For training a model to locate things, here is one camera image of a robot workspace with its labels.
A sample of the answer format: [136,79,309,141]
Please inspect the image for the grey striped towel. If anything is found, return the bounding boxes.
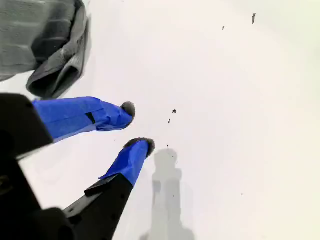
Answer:
[0,0,91,100]

